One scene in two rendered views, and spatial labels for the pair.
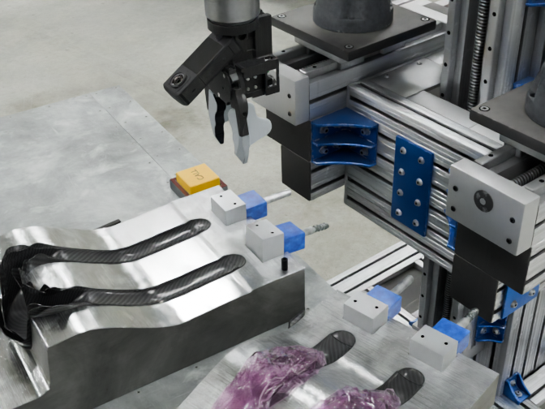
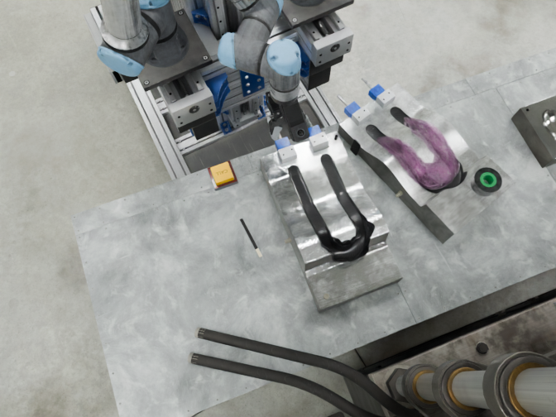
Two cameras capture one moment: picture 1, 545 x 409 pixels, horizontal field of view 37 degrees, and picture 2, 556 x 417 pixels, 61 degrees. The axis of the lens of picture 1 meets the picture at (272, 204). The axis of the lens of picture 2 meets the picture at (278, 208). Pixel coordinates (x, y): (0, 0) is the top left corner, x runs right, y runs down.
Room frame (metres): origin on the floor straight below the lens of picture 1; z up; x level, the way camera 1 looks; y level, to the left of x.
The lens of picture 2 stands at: (0.95, 0.72, 2.22)
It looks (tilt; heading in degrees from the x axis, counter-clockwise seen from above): 70 degrees down; 282
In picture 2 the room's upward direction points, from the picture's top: 2 degrees counter-clockwise
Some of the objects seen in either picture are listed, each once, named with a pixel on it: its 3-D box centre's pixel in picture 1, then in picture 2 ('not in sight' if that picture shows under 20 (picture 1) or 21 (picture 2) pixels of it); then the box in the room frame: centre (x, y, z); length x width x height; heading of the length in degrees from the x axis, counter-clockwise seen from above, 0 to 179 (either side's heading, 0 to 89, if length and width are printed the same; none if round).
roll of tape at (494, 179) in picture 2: not in sight; (486, 181); (0.45, 0.08, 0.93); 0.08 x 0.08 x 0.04
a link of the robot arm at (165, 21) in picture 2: not in sight; (148, 8); (1.47, -0.16, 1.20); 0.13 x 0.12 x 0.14; 80
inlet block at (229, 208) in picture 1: (255, 204); (281, 143); (1.07, 0.03, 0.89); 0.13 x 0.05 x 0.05; 120
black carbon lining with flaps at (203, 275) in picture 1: (117, 265); (331, 204); (0.89, 0.22, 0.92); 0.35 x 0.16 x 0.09; 120
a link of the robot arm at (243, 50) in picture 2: not in sight; (246, 48); (1.16, 0.01, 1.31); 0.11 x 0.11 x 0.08; 80
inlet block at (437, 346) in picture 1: (451, 335); (375, 91); (0.80, -0.23, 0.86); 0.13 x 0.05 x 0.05; 138
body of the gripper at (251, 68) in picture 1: (239, 56); (283, 101); (1.06, 0.04, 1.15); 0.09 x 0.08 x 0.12; 120
